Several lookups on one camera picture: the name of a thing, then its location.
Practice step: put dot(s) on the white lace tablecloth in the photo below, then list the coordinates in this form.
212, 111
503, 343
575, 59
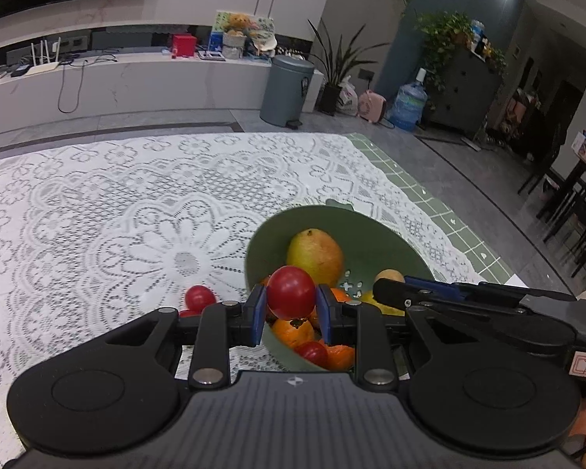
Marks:
102, 229

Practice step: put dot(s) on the white marble tv cabinet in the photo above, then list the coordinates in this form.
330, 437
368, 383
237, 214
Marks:
151, 88

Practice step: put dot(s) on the pink small heater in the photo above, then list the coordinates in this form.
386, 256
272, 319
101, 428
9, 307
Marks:
372, 106

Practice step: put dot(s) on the long leaf potted plant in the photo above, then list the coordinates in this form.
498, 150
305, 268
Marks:
334, 73

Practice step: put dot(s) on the green colander bowl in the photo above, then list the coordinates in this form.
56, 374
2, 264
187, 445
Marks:
371, 249

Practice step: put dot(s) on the leafy green plant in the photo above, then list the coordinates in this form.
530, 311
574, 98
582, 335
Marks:
444, 34

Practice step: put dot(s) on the white router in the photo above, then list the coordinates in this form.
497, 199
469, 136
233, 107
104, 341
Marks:
44, 66

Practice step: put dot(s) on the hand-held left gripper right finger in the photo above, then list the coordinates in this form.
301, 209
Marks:
324, 313

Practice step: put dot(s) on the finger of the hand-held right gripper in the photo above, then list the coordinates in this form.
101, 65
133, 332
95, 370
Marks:
388, 292
444, 296

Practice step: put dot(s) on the tan round fruit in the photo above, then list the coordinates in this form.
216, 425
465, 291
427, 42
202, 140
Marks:
389, 275

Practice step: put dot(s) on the orange persimmon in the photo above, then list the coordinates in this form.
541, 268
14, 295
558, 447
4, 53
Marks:
293, 334

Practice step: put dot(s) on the small red tomato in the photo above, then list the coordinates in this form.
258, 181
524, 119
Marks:
189, 313

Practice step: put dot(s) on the grey trash can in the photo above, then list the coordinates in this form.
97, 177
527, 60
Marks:
285, 90

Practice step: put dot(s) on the red box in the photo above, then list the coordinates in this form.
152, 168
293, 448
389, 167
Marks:
183, 46

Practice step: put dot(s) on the yellow green pear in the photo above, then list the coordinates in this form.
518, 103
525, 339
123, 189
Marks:
315, 254

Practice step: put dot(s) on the white plastic bag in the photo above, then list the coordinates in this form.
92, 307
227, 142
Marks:
347, 96

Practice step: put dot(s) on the green printed picture board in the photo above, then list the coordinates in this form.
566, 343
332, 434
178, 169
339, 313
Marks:
263, 29

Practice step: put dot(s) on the black dining chairs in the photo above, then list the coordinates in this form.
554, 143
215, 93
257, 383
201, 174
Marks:
574, 210

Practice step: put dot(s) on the blue tissue box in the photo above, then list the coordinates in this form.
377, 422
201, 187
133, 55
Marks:
217, 41

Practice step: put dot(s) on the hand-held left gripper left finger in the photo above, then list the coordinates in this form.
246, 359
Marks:
259, 313

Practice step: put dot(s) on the brown teddy bear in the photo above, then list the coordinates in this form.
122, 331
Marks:
238, 24

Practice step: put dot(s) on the blue water bottle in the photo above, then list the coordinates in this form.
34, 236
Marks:
409, 102

